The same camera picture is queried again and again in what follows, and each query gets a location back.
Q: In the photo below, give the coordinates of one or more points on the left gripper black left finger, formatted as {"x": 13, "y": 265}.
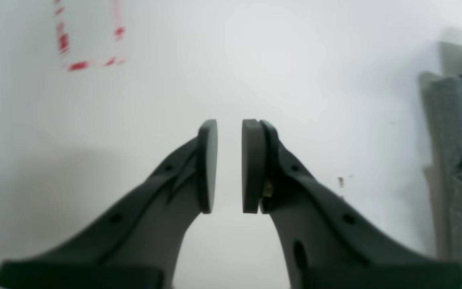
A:
{"x": 134, "y": 244}

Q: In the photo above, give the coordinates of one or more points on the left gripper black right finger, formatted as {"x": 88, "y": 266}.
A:
{"x": 327, "y": 244}

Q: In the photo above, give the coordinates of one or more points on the red tape rectangle marking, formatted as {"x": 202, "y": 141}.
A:
{"x": 90, "y": 33}

